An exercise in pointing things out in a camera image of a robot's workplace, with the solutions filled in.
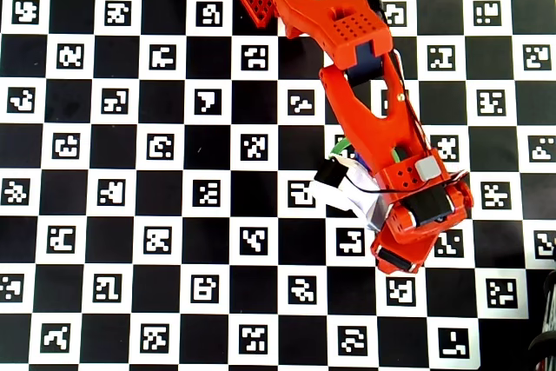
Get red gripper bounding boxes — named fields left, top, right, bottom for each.
left=370, top=230, right=439, bottom=276

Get grey square block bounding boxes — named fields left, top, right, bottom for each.
left=414, top=156, right=442, bottom=182

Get black stand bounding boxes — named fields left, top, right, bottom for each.
left=525, top=268, right=556, bottom=371

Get black white marker checkerboard mat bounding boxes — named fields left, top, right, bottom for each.
left=0, top=0, right=556, bottom=367

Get thin black camera cable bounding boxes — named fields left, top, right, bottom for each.
left=328, top=156, right=470, bottom=195

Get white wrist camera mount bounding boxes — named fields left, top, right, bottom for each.
left=308, top=156, right=394, bottom=233

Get green ring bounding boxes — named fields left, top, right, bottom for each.
left=328, top=138, right=405, bottom=164

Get arm motor wires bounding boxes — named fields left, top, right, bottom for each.
left=381, top=47, right=471, bottom=182

